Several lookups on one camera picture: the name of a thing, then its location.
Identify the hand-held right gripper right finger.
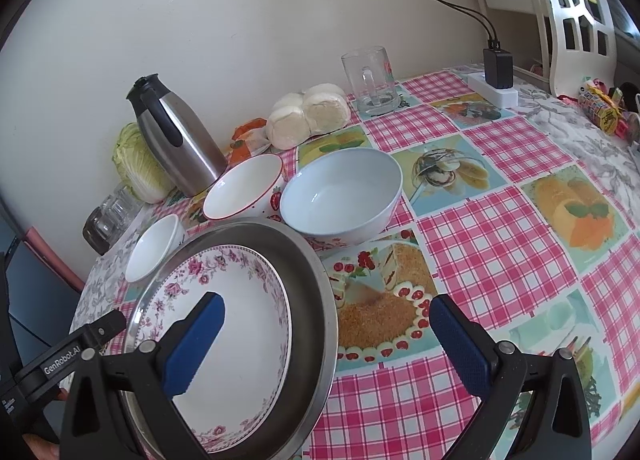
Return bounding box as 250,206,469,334
429,293,593,460

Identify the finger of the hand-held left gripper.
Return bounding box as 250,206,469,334
79,309,127,358

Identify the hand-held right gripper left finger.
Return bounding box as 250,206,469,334
60,291,227,460

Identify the pink floral round plate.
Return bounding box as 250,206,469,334
145,245,292,453

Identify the large stainless steel basin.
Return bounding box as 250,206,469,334
120,217,341,460

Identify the red floral white bowl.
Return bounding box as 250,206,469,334
279,147,404,246

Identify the person's left hand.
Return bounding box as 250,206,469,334
22,432,65,460

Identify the blue cabinet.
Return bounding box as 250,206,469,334
0,213,81,371

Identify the pink board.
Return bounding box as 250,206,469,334
25,226,86,291

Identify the plain white square bowl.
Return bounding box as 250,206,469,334
124,214,187,283

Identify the pink checkered picture tablecloth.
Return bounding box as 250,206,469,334
70,64,640,460

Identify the strawberry print bowl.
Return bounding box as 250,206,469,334
202,153,286,223

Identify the napa cabbage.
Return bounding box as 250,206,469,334
111,123,176,204

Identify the stainless steel thermos jug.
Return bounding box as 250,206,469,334
126,74,228,197

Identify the orange snack packet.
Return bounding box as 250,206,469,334
229,117,271,161

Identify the white power strip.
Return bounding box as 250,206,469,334
467,71,518,108

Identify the bag of steamed buns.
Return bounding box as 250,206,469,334
265,83,352,150

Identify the colourful snack roll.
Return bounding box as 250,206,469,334
578,84,622,130

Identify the clear glass mug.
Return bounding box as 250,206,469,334
341,45,401,116

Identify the black charger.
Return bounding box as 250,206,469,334
482,39,514,90

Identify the white cutout plastic panel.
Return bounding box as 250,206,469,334
520,0,623,97

